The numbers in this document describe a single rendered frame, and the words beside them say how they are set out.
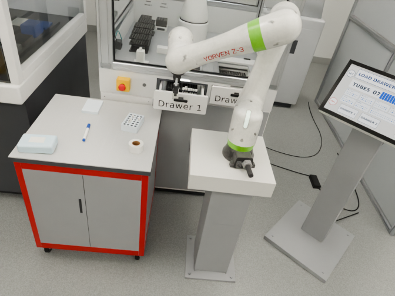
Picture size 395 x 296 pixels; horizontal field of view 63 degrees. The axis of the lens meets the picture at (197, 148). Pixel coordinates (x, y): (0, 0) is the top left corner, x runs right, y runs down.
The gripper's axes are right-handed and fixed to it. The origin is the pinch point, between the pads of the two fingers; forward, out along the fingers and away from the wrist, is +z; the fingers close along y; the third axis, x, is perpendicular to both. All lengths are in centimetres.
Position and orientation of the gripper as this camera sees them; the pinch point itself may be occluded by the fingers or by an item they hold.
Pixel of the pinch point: (175, 94)
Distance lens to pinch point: 170.5
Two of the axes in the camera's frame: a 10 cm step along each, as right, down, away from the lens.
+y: -0.6, 8.4, -5.4
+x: 9.9, 1.1, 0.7
